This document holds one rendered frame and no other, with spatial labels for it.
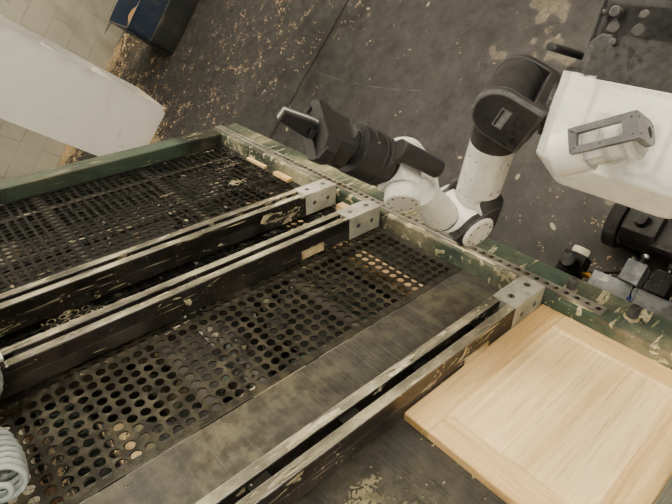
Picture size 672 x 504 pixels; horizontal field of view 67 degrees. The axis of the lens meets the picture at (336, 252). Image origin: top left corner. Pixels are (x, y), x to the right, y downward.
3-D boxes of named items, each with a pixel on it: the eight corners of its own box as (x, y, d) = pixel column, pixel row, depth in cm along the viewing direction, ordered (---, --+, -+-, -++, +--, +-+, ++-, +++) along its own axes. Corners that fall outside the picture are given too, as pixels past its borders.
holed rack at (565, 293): (606, 310, 114) (607, 308, 113) (600, 315, 112) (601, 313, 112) (221, 126, 217) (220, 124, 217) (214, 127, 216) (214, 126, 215)
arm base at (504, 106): (489, 102, 103) (500, 47, 95) (555, 117, 99) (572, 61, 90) (464, 141, 94) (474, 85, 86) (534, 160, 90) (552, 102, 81)
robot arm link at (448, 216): (397, 193, 103) (431, 227, 118) (426, 226, 97) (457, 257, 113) (437, 156, 101) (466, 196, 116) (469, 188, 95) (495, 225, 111)
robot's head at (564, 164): (570, 133, 78) (544, 131, 72) (643, 113, 71) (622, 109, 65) (576, 175, 78) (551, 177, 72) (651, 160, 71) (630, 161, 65)
